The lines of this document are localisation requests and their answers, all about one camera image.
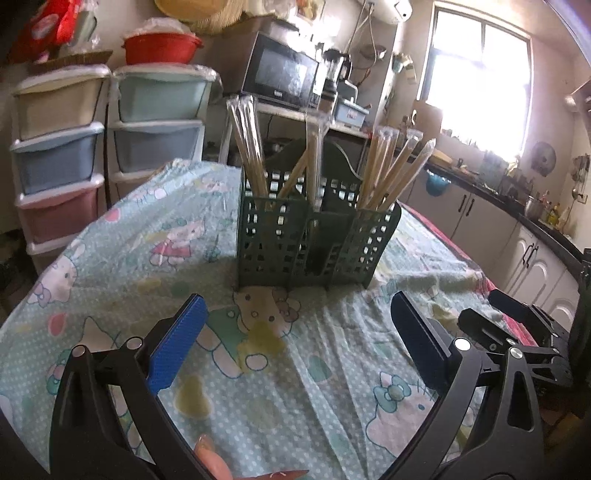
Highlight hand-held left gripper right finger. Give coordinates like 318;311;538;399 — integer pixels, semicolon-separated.
383;291;546;480

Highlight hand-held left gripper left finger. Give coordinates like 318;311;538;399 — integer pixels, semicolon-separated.
48;293;208;480

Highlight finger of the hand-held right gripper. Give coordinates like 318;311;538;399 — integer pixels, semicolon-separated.
487;288;573;345
457;308;574;385

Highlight green plastic utensil basket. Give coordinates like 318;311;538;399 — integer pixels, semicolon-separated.
236;138;402;292

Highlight bunch of chopsticks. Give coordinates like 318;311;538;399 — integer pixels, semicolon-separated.
225;92;437;210

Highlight person's left hand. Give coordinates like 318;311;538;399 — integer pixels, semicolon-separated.
193;435;310;480

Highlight cartoon printed bedsheet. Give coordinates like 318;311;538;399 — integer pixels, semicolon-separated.
0;159;509;480

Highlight white kitchen cabinets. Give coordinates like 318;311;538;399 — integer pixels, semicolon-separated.
399;171;587;324

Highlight hanging metal ladle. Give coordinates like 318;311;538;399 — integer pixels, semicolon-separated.
573;154;591;199

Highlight blue hanging bag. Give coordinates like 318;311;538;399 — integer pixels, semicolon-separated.
425;170;451;197

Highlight wooden cutting board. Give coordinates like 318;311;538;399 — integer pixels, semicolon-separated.
412;99;444;134

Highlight plastic drawer unit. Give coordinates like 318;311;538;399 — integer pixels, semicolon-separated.
108;65;220;199
10;65;112;254

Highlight grey range hood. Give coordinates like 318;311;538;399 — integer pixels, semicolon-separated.
564;78;591;112

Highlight grey blue storage box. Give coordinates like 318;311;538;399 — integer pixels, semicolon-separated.
333;99;370;127

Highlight kitchen window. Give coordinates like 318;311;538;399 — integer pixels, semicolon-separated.
416;2;532;160

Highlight metal shelf rack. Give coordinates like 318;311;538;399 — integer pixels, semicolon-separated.
217;99;375;164

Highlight black blender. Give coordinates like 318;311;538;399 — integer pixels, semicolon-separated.
321;48;352;114

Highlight black microwave oven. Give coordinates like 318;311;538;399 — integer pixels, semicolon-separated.
240;30;321;110

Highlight red plastic basin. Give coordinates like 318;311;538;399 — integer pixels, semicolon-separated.
121;32;204;65

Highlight woven basket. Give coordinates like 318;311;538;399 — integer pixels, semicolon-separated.
28;48;114;70

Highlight white plastic bag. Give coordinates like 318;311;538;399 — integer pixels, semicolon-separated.
129;18;195;38

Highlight round bamboo mat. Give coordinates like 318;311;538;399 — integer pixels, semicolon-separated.
189;0;250;35

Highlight white water heater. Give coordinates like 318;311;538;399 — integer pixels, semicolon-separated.
355;0;414;24

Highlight round wooden board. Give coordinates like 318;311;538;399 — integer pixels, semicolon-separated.
154;0;232;21

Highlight red shopping bag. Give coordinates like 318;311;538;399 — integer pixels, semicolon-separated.
9;0;100;63

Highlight round wall fan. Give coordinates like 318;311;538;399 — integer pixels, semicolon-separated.
530;141;557;176

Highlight green wall holder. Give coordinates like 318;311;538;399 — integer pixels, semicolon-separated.
392;53;416;77

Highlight water heater hoses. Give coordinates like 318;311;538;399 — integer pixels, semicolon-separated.
346;0;377;84

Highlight fruit wall poster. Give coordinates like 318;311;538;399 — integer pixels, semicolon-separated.
295;0;326;21

